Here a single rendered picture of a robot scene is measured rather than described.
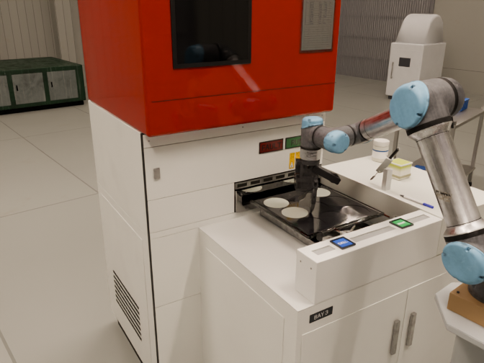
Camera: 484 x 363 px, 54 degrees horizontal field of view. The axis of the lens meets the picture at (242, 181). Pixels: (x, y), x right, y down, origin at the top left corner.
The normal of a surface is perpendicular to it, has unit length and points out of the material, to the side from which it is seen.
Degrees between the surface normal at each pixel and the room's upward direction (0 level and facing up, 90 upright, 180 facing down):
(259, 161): 90
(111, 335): 0
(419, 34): 71
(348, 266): 90
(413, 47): 90
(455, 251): 99
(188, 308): 90
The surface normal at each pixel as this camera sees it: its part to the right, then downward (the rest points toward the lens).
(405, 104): -0.88, 0.09
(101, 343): 0.00, -0.93
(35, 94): 0.63, 0.28
